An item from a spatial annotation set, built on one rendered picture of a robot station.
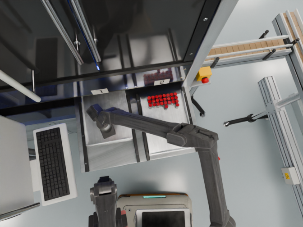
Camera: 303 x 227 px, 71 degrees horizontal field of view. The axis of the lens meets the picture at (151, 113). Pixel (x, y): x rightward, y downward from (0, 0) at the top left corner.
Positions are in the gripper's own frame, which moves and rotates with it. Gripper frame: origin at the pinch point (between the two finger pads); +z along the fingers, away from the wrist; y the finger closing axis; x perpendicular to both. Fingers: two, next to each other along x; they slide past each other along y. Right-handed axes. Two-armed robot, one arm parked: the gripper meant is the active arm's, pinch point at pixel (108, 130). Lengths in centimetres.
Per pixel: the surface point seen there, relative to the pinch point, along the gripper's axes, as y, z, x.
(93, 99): 23.2, 5.6, 1.7
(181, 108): -3.6, 5.7, -44.3
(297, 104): -33, 85, -180
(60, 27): 13, -69, -3
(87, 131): 6.5, 5.9, 11.8
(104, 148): -7.0, 6.3, 6.4
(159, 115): -2.3, 5.8, -30.4
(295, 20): 18, 0, -141
